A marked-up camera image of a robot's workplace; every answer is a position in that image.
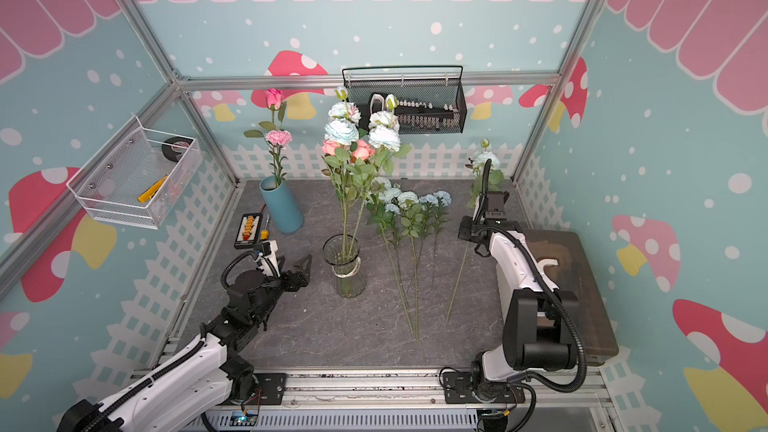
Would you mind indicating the light blue rose stem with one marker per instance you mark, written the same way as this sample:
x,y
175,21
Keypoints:
x,y
385,212

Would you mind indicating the green circuit board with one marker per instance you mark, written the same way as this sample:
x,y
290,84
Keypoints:
x,y
244,419

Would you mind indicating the clear glass vase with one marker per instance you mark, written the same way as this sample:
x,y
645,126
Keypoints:
x,y
345,267

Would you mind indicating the yellow utility knife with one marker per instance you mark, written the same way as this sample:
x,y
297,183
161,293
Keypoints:
x,y
148,194

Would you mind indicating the light blue rose bouquet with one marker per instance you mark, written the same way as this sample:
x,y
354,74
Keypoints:
x,y
352,180

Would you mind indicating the teal ceramic vase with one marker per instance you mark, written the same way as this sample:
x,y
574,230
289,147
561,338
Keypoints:
x,y
281,204

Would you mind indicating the white wire mesh basket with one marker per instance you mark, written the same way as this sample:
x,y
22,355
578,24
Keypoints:
x,y
108,186

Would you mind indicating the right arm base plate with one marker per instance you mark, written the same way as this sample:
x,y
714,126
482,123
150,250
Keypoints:
x,y
460,388

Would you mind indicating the pink carnation stem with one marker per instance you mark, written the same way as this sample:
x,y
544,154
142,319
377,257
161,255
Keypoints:
x,y
277,140

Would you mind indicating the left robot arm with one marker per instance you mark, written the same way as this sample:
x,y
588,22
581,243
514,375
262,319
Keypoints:
x,y
209,370

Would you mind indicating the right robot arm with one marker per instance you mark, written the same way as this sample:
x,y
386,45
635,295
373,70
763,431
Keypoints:
x,y
562,381

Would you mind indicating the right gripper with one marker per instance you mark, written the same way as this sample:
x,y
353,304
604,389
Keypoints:
x,y
464,231

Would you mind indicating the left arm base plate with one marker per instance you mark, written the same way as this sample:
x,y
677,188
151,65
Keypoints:
x,y
269,389

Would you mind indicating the black wire mesh basket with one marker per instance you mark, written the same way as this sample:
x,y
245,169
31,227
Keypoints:
x,y
430,98

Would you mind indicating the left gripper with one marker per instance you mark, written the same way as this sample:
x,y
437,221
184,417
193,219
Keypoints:
x,y
294,285

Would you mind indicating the small blue rose stem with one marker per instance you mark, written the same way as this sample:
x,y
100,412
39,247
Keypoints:
x,y
480,174

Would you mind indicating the salmon pink rose stem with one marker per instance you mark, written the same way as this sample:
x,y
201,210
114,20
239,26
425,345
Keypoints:
x,y
359,150

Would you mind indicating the socket bit set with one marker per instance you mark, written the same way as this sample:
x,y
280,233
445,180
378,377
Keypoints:
x,y
422,117

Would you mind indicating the black tape roll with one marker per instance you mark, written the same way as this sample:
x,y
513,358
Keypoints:
x,y
174,148

